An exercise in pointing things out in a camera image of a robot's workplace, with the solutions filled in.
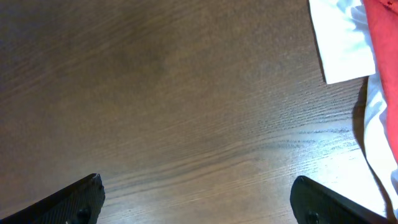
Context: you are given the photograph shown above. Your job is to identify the white garment under red shirt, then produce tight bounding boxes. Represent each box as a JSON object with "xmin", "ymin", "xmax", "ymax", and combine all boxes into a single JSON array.
[{"xmin": 309, "ymin": 0, "xmax": 397, "ymax": 215}]

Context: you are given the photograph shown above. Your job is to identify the red t-shirt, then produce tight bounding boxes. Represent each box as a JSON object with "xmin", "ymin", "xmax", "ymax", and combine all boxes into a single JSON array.
[{"xmin": 364, "ymin": 0, "xmax": 397, "ymax": 159}]

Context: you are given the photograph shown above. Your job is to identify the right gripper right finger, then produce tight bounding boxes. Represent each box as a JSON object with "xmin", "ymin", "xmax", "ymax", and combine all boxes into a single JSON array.
[{"xmin": 290, "ymin": 175, "xmax": 389, "ymax": 224}]

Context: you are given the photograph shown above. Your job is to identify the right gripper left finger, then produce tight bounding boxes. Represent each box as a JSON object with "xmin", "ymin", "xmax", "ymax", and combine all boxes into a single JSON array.
[{"xmin": 1, "ymin": 174, "xmax": 105, "ymax": 224}]

